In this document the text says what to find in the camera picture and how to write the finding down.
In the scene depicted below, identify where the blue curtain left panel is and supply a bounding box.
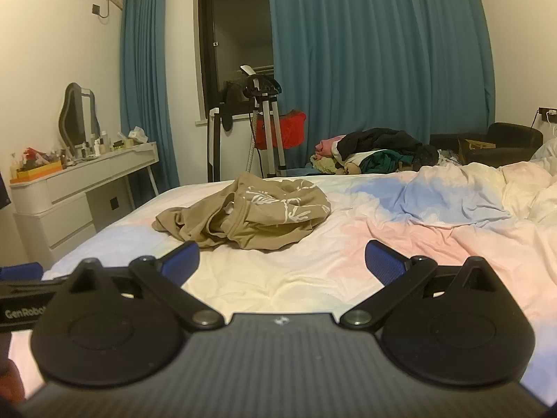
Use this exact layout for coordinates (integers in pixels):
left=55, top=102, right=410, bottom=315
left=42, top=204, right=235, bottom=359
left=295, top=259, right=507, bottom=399
left=120, top=0, right=179, bottom=191

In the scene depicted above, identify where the blue curtain panel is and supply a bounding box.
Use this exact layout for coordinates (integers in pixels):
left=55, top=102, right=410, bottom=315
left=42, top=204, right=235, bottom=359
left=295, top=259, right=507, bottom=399
left=269, top=0, right=496, bottom=167
left=120, top=0, right=179, bottom=191

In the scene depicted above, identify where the dark armchair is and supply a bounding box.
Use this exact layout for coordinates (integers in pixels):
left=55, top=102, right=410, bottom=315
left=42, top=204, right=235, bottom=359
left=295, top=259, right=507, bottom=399
left=430, top=123, right=544, bottom=168

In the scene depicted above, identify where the silver tripod with camera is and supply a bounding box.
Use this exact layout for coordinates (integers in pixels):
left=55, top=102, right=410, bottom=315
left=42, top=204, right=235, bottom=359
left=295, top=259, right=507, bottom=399
left=219, top=64, right=288, bottom=179

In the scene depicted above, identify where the wall socket with charger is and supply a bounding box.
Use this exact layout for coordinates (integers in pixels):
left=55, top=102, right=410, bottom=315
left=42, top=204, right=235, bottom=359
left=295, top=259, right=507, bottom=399
left=538, top=107, right=557, bottom=124

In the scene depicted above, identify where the red bag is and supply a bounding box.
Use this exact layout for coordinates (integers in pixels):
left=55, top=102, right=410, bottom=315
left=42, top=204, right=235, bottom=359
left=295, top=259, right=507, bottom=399
left=255, top=110, right=306, bottom=150

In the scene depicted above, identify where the pile of mixed clothes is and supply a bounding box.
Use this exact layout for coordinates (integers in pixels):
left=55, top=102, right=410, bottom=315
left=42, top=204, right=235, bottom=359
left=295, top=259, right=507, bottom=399
left=310, top=127, right=439, bottom=175

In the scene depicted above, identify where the wavy frame vanity mirror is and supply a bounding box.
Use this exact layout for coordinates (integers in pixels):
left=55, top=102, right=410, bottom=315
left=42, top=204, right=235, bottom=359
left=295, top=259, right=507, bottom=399
left=57, top=82, right=101, bottom=156

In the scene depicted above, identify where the blue curtain right panel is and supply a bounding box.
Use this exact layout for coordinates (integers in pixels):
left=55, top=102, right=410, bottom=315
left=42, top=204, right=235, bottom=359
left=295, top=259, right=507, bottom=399
left=269, top=0, right=496, bottom=167

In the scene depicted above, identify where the tan printed t-shirt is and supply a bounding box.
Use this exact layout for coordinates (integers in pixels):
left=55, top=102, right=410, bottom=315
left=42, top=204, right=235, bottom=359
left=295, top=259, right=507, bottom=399
left=152, top=173, right=331, bottom=251

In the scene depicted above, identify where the tissue box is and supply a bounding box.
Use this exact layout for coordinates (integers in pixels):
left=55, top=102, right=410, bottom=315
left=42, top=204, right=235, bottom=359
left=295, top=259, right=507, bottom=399
left=121, top=126, right=148, bottom=145

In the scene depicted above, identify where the orange tray of cosmetics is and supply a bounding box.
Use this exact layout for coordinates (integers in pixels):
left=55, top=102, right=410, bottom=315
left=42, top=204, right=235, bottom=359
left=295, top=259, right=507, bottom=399
left=9, top=147, right=63, bottom=184

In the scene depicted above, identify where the cardboard box on armchair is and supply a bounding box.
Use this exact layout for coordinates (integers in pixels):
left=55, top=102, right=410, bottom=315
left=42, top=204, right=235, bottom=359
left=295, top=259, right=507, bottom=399
left=458, top=138, right=496, bottom=158

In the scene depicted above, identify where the white dressing table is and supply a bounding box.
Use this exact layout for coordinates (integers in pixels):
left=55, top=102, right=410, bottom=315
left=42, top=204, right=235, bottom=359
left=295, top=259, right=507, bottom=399
left=10, top=142, right=159, bottom=270

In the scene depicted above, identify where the dark window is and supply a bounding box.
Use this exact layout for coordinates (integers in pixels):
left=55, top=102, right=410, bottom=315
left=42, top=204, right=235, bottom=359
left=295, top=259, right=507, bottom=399
left=198, top=0, right=274, bottom=110

